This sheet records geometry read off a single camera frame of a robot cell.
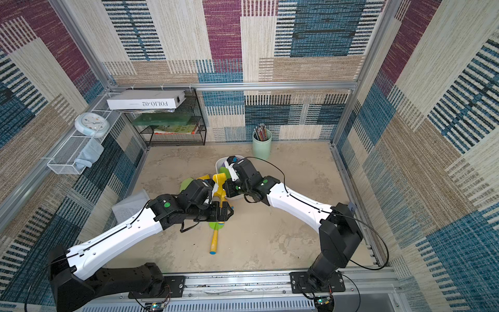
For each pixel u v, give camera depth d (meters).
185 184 1.04
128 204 0.95
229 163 0.74
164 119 0.97
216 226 0.88
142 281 0.60
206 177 1.05
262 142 1.02
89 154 0.68
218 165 1.04
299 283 0.73
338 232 0.43
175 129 1.00
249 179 0.62
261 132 1.03
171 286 0.73
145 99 0.79
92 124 0.76
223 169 1.04
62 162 0.66
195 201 0.57
